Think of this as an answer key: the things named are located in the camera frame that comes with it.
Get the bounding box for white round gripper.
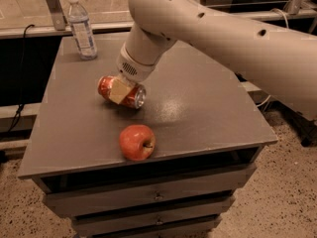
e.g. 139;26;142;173
109;45;156;104

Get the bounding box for red coke can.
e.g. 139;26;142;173
98;75;147;109

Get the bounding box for red apple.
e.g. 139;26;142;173
119;125;156;161

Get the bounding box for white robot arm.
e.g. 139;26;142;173
110;0;317;121

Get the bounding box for clear plastic water bottle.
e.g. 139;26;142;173
67;0;97;60

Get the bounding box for grey drawer cabinet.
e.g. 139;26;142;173
19;33;276;238

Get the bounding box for top grey drawer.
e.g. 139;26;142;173
44;163;257;217

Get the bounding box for grey drawer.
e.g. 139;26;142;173
44;163;257;217
72;195;235;236
88;215;222;238

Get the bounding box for middle grey drawer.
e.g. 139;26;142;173
72;195;235;236

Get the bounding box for bottom grey drawer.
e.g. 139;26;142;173
88;215;222;238

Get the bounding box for metal railing frame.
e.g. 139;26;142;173
0;0;316;38

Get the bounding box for black hanging cable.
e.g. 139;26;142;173
6;24;36;134

